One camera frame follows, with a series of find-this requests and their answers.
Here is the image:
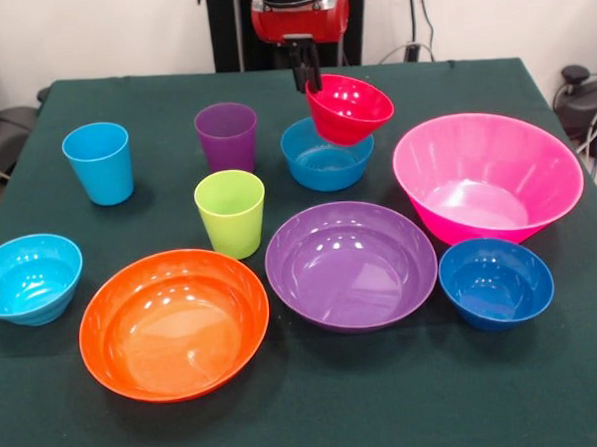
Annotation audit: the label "blue straight-sided bowl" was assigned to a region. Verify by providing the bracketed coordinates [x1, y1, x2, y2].
[278, 112, 378, 195]

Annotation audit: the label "red small bowl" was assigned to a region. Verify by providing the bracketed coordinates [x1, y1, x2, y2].
[304, 70, 398, 150]

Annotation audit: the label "light blue small bowl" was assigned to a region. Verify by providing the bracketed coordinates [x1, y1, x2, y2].
[0, 231, 87, 329]

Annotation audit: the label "large pink bowl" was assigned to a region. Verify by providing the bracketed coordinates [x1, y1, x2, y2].
[389, 107, 589, 251]

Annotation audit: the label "blue and white cables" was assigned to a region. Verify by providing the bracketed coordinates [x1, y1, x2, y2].
[571, 95, 597, 180]

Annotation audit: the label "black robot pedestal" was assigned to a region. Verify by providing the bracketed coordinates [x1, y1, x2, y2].
[197, 0, 377, 74]

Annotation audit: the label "purple plastic cup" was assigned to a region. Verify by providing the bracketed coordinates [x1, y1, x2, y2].
[192, 100, 262, 178]

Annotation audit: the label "wide orange bowl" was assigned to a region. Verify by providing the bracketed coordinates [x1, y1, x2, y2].
[74, 243, 276, 408]

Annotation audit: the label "dark blue small bowl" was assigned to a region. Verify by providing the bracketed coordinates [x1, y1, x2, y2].
[436, 233, 557, 335]

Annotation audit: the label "wide purple bowl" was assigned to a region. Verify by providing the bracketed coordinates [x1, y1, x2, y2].
[260, 195, 442, 339]

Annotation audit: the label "dark green tablecloth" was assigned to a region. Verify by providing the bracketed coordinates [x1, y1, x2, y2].
[0, 51, 597, 447]

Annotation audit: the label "black cable with plug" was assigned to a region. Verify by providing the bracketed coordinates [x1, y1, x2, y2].
[400, 0, 439, 64]

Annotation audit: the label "lime green plastic cup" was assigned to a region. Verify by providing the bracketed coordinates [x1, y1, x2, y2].
[192, 167, 270, 263]

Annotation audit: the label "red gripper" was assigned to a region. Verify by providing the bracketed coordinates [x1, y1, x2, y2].
[249, 0, 356, 99]

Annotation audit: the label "light blue plastic cup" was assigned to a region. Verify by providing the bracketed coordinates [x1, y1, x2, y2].
[60, 120, 136, 210]

